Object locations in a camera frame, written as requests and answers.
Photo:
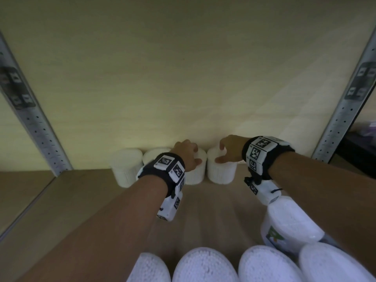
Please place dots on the person's left hand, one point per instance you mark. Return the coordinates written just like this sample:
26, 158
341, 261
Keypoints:
186, 152

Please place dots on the person's right hand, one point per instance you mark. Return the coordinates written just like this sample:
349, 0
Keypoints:
235, 146

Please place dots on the grey metal shelf wooden boards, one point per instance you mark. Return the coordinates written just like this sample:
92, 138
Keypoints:
211, 208

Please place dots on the group of white cotton-swab tubs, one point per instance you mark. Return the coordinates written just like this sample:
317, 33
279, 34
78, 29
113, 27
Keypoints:
205, 267

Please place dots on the person's left forearm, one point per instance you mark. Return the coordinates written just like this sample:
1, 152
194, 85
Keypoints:
102, 232

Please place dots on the person's right forearm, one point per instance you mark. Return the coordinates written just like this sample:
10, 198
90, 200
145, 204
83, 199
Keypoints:
323, 187

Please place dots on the black right wristband with markers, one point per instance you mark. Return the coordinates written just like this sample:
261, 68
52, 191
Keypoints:
276, 157

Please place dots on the black wristband with markers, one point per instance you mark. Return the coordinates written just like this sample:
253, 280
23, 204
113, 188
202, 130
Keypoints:
276, 157
148, 173

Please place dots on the black left wristband with markers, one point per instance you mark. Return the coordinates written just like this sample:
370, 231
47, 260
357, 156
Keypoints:
148, 173

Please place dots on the pile of small plastic packets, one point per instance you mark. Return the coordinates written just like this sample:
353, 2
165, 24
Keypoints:
368, 130

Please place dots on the black marker tag plate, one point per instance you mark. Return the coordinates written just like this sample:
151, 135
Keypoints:
16, 88
359, 82

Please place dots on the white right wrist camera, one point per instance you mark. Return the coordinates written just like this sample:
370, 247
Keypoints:
265, 196

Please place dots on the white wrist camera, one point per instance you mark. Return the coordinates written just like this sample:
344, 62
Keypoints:
265, 196
167, 211

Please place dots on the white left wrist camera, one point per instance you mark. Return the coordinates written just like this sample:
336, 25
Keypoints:
167, 211

